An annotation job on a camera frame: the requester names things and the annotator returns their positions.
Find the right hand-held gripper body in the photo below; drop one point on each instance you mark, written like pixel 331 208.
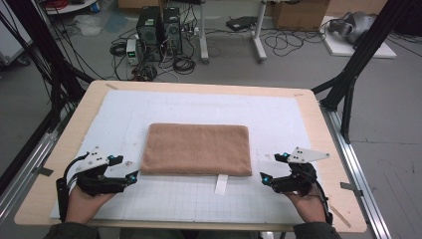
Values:
pixel 298 182

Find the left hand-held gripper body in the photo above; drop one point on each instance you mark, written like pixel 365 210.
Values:
pixel 96 182

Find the tan towel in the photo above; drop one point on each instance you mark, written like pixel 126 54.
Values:
pixel 195 149

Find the person's left hand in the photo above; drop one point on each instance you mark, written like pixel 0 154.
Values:
pixel 84 205

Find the person's right hand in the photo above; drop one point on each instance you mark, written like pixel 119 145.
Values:
pixel 310 209

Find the thin wooden stick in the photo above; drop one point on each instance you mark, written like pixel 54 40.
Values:
pixel 340 215

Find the white foam mat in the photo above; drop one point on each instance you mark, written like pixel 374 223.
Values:
pixel 199 106

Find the white power supply unit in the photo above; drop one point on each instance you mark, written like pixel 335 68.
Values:
pixel 132 51

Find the white floor board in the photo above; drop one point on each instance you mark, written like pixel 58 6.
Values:
pixel 345 49

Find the large black computer tower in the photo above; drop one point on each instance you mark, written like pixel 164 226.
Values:
pixel 149 30

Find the black metal stand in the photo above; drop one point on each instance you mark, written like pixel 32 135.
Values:
pixel 365 49
pixel 36 33

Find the clear plastic sheet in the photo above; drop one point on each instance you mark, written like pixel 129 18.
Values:
pixel 88 26

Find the flat black device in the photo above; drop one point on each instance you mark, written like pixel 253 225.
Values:
pixel 240 23

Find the slim black computer tower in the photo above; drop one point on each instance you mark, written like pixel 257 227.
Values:
pixel 172 31

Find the cardboard box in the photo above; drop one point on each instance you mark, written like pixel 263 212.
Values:
pixel 298 15

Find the grey plastic shell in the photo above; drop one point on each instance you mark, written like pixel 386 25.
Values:
pixel 358 25

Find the round white table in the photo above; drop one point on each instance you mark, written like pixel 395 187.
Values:
pixel 69 8

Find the grey corner bracket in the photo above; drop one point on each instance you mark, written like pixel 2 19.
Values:
pixel 350 187

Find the black corner bracket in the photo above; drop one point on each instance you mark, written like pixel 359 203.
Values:
pixel 43 171

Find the aluminium rail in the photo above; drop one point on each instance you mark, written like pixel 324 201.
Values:
pixel 33 159
pixel 358 179

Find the white desk frame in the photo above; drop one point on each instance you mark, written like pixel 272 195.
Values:
pixel 259 33

